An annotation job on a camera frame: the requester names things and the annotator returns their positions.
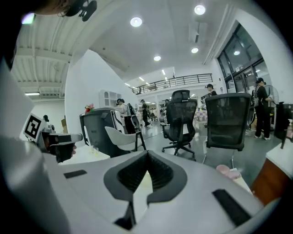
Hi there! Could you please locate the black swivel office chair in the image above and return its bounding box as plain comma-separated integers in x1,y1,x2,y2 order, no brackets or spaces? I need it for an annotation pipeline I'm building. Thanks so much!
161,90,198,162

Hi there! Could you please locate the brown wooden cabinet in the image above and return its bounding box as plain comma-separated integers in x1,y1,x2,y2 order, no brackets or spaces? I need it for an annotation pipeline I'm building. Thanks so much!
250,157,293,206

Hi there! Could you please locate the black mesh cantilever chair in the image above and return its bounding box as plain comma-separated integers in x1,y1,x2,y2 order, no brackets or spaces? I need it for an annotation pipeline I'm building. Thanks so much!
202,93,252,165

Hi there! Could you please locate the grey chair with black legs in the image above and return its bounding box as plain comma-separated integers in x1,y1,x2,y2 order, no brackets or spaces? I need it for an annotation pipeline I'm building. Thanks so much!
104,126,147,153

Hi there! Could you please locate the ceiling air vent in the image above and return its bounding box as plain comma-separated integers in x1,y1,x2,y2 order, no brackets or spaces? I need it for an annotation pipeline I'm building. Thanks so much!
189,21,208,43

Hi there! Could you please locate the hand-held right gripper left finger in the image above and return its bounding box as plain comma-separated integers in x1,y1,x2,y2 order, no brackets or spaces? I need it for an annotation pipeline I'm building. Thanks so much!
43,150,148,234

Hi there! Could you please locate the black head-worn camera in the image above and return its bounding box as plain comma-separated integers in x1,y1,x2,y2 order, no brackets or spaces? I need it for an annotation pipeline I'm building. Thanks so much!
65,0,98,22

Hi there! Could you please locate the pink cup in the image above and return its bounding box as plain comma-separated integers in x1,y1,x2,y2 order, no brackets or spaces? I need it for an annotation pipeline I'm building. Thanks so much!
216,164,241,181

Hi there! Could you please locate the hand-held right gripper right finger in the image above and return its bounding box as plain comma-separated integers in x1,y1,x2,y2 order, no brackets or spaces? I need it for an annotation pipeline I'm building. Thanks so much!
137,150,266,234

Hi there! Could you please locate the grey black gaming chair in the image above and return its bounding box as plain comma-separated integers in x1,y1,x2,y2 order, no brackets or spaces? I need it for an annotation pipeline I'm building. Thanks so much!
79,107,125,158

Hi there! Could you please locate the black balcony railing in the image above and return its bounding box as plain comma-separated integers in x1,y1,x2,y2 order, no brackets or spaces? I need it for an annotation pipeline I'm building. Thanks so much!
132,73,213,95

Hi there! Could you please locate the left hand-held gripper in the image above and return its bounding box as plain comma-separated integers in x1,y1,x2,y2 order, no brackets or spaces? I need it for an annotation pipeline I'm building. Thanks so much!
22,112,84,164

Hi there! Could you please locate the white arched shelf cabinet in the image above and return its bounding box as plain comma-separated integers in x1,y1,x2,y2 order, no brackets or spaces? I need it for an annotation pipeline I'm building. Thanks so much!
98,90,122,108

